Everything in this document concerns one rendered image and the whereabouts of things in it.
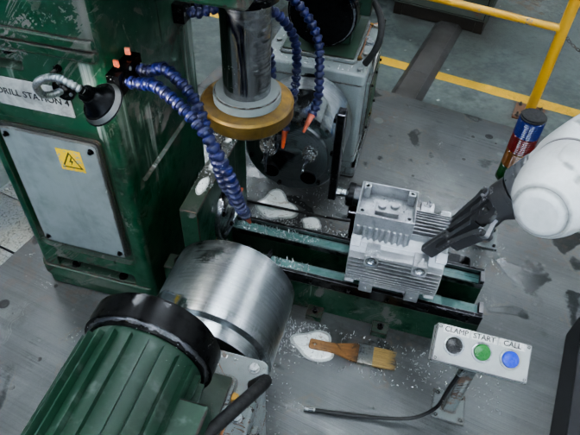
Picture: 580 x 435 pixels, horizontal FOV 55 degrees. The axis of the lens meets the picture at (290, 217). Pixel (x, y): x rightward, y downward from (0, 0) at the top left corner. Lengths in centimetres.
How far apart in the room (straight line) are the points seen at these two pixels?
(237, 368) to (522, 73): 342
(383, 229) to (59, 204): 67
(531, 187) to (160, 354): 52
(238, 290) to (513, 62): 340
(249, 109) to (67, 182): 40
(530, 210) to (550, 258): 89
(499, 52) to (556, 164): 346
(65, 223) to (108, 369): 66
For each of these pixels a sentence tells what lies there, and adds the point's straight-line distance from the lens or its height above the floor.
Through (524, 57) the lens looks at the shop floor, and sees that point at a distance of 427.
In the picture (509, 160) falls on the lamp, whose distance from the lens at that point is 145.
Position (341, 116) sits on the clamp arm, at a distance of 122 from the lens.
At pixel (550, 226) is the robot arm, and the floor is 144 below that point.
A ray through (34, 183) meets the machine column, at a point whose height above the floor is 116.
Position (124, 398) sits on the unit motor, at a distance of 70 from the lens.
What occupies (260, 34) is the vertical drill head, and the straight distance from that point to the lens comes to 99.
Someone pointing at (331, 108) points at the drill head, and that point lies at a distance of 143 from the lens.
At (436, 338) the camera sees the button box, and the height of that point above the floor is 107.
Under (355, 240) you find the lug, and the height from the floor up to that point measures 108.
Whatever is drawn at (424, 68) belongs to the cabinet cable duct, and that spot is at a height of 3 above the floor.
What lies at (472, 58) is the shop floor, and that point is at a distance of 412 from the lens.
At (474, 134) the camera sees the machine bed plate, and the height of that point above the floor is 80.
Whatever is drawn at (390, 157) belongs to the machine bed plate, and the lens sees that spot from 184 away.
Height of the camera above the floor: 196
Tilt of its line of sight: 46 degrees down
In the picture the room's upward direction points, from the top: 3 degrees clockwise
